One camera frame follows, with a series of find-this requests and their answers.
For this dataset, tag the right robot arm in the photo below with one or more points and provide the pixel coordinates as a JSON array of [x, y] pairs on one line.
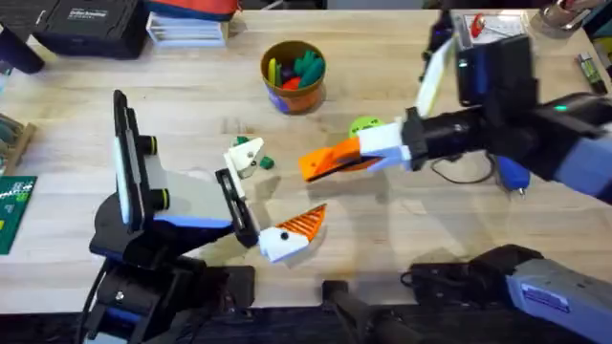
[[588, 167]]

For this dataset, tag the red and blue case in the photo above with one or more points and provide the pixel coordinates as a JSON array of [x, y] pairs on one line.
[[191, 7]]

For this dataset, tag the clear box with red tool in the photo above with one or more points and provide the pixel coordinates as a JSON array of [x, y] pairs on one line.
[[497, 26]]

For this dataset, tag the wooden holder with tools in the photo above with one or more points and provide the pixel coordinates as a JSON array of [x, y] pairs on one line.
[[14, 143]]

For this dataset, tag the green disc with holes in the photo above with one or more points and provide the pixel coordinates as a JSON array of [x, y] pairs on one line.
[[365, 125]]

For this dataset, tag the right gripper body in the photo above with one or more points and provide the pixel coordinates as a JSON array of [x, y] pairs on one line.
[[449, 138]]

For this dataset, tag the black case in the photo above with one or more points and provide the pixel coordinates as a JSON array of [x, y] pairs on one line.
[[91, 28]]

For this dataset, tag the black left wrist plate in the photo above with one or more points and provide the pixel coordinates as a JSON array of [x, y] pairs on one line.
[[134, 143]]

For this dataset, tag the black right wrist plate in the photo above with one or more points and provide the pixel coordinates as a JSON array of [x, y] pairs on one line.
[[432, 81]]

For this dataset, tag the black wrist plate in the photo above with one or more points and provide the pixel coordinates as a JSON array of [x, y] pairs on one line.
[[432, 81], [134, 143]]

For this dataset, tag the green board with blocks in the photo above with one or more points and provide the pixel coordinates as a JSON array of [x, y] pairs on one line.
[[14, 215]]

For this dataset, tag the shiny round container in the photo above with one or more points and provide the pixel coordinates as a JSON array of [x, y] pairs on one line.
[[559, 16]]

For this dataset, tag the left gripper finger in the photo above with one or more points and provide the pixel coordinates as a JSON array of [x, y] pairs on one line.
[[282, 246], [246, 157]]

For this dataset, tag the black cylinder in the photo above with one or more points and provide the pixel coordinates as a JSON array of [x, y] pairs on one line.
[[19, 50]]

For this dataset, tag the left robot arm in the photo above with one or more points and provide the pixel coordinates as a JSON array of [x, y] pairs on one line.
[[143, 296]]

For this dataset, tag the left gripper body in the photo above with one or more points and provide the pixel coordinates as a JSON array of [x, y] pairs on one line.
[[191, 200]]

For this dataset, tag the brown tub of toys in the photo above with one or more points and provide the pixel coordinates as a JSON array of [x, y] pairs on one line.
[[296, 102]]

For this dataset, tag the green vegetable toy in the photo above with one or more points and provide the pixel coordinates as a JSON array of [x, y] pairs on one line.
[[267, 163]]

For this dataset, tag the green and black marker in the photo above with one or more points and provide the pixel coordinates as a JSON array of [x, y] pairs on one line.
[[590, 71]]

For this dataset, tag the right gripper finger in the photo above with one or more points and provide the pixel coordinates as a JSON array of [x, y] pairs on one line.
[[378, 138], [392, 160]]

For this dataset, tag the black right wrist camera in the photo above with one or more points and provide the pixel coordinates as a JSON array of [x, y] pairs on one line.
[[502, 67]]

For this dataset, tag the blue electric screwdriver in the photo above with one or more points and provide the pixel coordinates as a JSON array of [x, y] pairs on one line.
[[512, 174]]

